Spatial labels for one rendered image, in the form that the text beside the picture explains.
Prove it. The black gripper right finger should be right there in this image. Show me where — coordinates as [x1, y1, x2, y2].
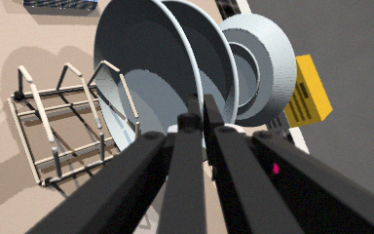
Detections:
[203, 94, 374, 234]

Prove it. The white plate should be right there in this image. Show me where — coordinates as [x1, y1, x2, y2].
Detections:
[93, 0, 204, 151]
[160, 0, 239, 125]
[218, 14, 296, 128]

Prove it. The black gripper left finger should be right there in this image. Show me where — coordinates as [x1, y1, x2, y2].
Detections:
[24, 95, 207, 234]

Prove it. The dark pink square coaster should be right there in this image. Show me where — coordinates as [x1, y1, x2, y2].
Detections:
[274, 163, 279, 173]

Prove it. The blue and white checkered towel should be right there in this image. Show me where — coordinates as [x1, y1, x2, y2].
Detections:
[20, 0, 98, 10]

